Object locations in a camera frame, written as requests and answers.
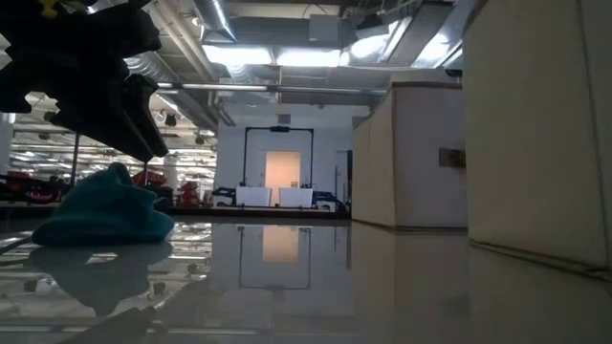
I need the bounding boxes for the white glossy table sheet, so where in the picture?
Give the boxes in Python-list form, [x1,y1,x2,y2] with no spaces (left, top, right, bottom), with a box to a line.
[0,217,612,344]

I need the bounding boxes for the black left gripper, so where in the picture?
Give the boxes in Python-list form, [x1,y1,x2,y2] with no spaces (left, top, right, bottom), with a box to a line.
[0,0,170,164]

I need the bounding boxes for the distant black rig frame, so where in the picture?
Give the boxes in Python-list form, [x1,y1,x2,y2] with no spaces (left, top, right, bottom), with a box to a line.
[242,125,316,188]

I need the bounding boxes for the horizontal ceiling pipe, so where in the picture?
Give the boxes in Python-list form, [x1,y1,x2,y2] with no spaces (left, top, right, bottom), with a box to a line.
[156,81,389,96]

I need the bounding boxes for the teal cloth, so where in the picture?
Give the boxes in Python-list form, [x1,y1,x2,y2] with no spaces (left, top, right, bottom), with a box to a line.
[32,161,176,248]

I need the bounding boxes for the beige fabric storage bin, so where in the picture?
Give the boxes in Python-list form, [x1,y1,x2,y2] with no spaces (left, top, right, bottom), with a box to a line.
[461,0,612,283]
[351,80,469,234]

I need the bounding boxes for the distant dark table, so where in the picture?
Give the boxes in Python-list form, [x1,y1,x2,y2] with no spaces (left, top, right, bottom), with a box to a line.
[166,204,353,222]

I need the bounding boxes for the orange lit panel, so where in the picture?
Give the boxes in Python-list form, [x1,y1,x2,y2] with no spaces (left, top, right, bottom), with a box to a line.
[264,150,302,207]

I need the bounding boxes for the distant white bin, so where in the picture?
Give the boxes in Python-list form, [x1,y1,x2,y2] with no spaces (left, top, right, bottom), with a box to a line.
[278,186,315,208]
[235,185,273,208]

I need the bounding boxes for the shiny rectangular ceiling duct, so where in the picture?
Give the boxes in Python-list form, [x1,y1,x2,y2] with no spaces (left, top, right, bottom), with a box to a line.
[341,0,474,71]

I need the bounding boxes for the corrugated ceiling duct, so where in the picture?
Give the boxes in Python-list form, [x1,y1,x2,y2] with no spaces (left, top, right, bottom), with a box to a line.
[123,51,219,133]

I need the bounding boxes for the grey ceiling vent box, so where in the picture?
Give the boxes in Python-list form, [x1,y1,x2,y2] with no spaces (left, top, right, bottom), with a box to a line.
[308,12,341,45]

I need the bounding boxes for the red equipment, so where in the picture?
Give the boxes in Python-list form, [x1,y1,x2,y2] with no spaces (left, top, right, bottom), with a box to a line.
[131,169,168,188]
[177,180,201,207]

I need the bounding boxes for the thin dark pole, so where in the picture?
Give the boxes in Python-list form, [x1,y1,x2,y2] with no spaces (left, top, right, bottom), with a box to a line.
[70,132,81,188]

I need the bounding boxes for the round silver ceiling duct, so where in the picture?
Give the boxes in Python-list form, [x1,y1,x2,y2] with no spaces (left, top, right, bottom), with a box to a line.
[190,0,239,44]

